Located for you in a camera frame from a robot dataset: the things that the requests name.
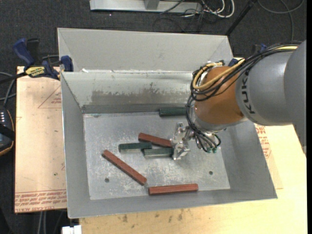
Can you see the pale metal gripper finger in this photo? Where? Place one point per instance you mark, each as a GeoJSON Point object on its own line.
{"type": "Point", "coordinates": [179, 128]}
{"type": "Point", "coordinates": [181, 153]}

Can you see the dark green flat block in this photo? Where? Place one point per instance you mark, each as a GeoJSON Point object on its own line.
{"type": "Point", "coordinates": [157, 152]}
{"type": "Point", "coordinates": [171, 111]}
{"type": "Point", "coordinates": [132, 147]}

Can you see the red-brown flat block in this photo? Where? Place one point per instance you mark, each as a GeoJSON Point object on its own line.
{"type": "Point", "coordinates": [173, 189]}
{"type": "Point", "coordinates": [124, 167]}
{"type": "Point", "coordinates": [153, 139]}

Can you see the grey metal bin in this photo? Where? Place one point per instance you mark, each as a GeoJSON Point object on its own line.
{"type": "Point", "coordinates": [156, 174]}

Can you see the brown cardboard board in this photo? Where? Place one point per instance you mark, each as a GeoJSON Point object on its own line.
{"type": "Point", "coordinates": [36, 142]}

